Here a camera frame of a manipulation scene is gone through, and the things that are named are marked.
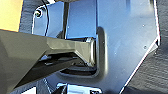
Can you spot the small white base fitting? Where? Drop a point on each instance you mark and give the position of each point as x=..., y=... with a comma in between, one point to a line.
x=78, y=89

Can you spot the round base wheel cap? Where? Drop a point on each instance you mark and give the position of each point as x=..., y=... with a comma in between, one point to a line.
x=38, y=13

